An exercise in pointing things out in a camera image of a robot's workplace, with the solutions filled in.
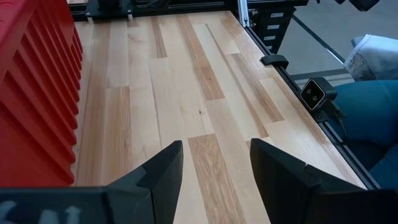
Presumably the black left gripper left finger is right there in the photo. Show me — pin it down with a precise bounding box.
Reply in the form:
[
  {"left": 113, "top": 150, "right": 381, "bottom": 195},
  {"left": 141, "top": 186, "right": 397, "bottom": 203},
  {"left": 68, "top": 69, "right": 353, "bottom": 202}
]
[{"left": 0, "top": 140, "right": 184, "bottom": 224}]

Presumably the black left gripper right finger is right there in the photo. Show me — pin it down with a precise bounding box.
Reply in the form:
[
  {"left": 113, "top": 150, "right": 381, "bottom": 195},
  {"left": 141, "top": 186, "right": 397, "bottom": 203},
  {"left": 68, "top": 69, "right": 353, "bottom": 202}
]
[{"left": 250, "top": 139, "right": 398, "bottom": 224}]

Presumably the red plastic bin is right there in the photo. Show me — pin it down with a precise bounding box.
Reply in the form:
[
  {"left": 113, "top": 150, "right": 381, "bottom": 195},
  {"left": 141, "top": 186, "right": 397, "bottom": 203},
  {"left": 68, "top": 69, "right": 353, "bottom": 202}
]
[{"left": 0, "top": 0, "right": 84, "bottom": 187}]

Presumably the person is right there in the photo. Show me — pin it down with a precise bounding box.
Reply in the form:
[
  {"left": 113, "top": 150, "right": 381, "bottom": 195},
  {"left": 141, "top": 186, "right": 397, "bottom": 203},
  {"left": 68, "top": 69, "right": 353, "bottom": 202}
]
[{"left": 326, "top": 79, "right": 398, "bottom": 190}]

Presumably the white cloth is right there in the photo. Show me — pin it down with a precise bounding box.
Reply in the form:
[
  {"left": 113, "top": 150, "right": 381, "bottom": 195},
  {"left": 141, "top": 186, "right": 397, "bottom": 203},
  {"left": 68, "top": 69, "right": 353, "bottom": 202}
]
[{"left": 343, "top": 34, "right": 398, "bottom": 82}]

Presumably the black drawer cabinet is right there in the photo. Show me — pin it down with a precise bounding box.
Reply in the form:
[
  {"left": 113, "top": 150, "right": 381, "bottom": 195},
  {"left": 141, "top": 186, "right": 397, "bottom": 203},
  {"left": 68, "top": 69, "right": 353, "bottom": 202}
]
[{"left": 248, "top": 6, "right": 296, "bottom": 55}]

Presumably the black equipment on stand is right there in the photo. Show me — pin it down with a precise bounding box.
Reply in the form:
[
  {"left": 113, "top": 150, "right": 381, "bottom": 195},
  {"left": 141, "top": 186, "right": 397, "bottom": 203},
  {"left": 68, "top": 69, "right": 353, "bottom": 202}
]
[{"left": 334, "top": 0, "right": 382, "bottom": 12}]

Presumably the black camera cable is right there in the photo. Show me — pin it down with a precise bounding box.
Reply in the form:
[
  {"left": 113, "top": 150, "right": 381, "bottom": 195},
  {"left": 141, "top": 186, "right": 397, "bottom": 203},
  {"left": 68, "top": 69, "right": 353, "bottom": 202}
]
[{"left": 323, "top": 99, "right": 349, "bottom": 141}]

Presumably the black table-level camera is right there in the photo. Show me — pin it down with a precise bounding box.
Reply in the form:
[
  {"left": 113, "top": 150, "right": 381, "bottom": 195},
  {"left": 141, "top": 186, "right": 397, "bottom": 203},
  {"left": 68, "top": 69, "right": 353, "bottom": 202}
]
[{"left": 299, "top": 77, "right": 338, "bottom": 112}]

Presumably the black table edge bracket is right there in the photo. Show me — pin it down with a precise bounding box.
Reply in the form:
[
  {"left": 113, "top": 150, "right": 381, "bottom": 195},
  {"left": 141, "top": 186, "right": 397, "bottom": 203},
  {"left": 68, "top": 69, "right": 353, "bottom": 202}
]
[{"left": 260, "top": 54, "right": 289, "bottom": 70}]

